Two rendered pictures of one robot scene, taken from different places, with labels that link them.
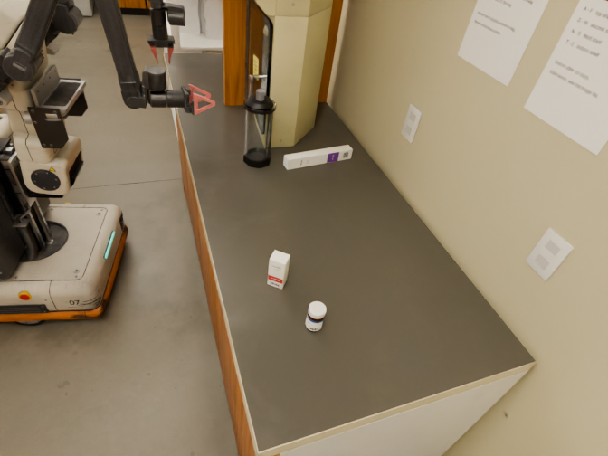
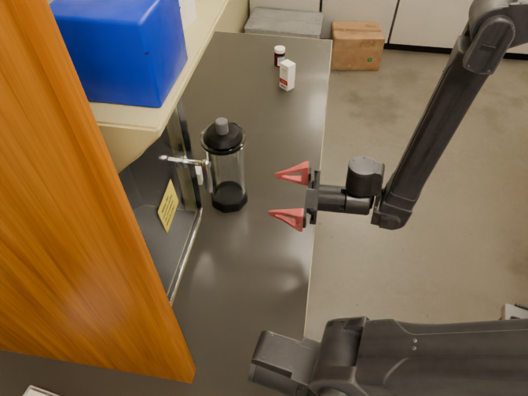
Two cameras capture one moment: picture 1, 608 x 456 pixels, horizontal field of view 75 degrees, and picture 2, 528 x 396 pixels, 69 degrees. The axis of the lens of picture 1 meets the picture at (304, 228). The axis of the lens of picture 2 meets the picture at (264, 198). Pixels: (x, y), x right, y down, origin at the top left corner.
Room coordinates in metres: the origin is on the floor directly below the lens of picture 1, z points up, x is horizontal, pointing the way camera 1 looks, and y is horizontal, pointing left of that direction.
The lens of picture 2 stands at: (1.75, 0.69, 1.75)
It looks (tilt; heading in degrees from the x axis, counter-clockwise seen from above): 49 degrees down; 215
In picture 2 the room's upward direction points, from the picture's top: straight up
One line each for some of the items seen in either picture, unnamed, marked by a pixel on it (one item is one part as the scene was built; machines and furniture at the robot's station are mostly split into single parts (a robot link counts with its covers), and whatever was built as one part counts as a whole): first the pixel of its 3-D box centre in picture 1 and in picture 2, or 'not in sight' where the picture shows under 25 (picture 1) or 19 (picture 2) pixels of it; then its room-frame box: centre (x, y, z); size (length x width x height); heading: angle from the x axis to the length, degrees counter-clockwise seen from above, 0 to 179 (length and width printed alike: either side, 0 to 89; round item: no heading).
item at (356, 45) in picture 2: not in sight; (354, 45); (-1.23, -0.44, 0.14); 0.41 x 0.33 x 0.29; 122
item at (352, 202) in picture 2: (158, 97); (357, 198); (1.21, 0.55, 1.14); 0.07 x 0.06 x 0.07; 115
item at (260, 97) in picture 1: (260, 99); (222, 132); (1.23, 0.21, 1.18); 0.09 x 0.09 x 0.07
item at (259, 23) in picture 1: (257, 67); (167, 203); (1.47, 0.27, 1.19); 0.30 x 0.01 x 0.40; 25
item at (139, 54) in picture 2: not in sight; (122, 41); (1.52, 0.35, 1.56); 0.10 x 0.10 x 0.09; 25
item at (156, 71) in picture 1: (147, 85); (375, 191); (1.20, 0.58, 1.18); 0.12 x 0.09 x 0.11; 106
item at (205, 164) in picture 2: (255, 86); (199, 174); (1.36, 0.25, 1.17); 0.05 x 0.03 x 0.10; 115
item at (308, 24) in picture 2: not in sight; (284, 38); (-0.95, -0.97, 0.17); 0.60 x 0.42 x 0.33; 113
